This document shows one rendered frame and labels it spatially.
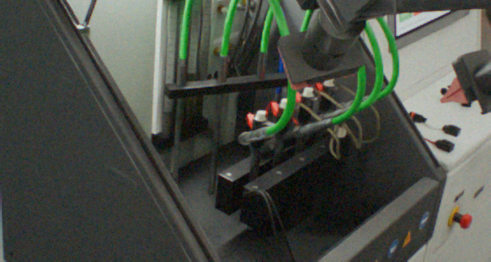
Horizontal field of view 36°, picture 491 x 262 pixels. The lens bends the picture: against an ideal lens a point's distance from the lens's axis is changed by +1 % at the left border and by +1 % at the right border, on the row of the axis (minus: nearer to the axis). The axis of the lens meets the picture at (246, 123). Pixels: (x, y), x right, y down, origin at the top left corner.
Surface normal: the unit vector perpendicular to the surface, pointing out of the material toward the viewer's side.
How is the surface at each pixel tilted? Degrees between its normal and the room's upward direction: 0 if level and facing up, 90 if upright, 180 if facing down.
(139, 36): 90
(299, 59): 46
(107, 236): 90
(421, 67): 76
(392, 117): 90
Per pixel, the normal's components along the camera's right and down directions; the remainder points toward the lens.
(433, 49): 0.79, 0.12
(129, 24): 0.79, 0.35
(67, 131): -0.61, 0.30
